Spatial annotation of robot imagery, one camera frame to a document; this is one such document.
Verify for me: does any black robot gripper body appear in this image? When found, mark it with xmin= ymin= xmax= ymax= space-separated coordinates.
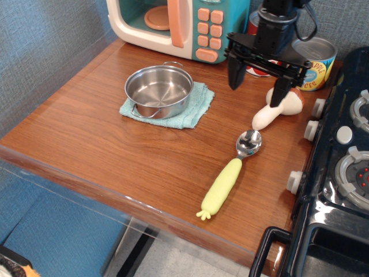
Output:
xmin=225 ymin=1 xmax=312 ymax=87

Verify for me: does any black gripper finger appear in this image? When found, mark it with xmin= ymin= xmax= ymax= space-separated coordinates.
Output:
xmin=227 ymin=54 xmax=246 ymax=90
xmin=270 ymin=76 xmax=293 ymax=107

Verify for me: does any white plush toy mushroom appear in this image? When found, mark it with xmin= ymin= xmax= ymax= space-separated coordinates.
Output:
xmin=252 ymin=88 xmax=305 ymax=130

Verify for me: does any tomato sauce can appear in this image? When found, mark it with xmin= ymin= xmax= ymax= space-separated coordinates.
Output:
xmin=246 ymin=11 xmax=270 ymax=77

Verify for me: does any pineapple slices can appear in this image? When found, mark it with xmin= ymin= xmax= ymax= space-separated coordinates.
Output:
xmin=292 ymin=37 xmax=337 ymax=91

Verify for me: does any teal toy microwave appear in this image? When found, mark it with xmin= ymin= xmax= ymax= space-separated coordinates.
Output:
xmin=107 ymin=0 xmax=250 ymax=64

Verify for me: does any light teal folded cloth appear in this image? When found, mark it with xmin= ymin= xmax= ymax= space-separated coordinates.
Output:
xmin=119 ymin=82 xmax=215 ymax=129

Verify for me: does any small stainless steel pot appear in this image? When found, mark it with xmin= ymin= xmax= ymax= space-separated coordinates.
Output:
xmin=125 ymin=61 xmax=194 ymax=119

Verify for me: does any black toy stove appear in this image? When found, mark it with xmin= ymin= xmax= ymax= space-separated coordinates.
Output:
xmin=250 ymin=47 xmax=368 ymax=276

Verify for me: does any orange furry object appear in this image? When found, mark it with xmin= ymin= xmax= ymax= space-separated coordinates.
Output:
xmin=21 ymin=265 xmax=40 ymax=277

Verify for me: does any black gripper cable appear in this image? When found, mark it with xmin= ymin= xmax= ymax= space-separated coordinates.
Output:
xmin=293 ymin=0 xmax=319 ymax=42

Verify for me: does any yellow handled metal spoon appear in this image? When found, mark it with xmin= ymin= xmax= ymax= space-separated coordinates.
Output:
xmin=196 ymin=129 xmax=262 ymax=221

